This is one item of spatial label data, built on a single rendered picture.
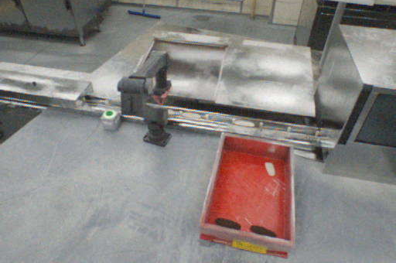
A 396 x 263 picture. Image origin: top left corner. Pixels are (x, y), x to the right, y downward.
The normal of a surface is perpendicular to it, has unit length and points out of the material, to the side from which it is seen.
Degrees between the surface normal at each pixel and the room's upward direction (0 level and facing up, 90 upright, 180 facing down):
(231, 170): 0
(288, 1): 90
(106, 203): 0
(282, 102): 10
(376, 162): 90
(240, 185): 0
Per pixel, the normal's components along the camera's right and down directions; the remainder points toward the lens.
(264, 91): -0.01, -0.64
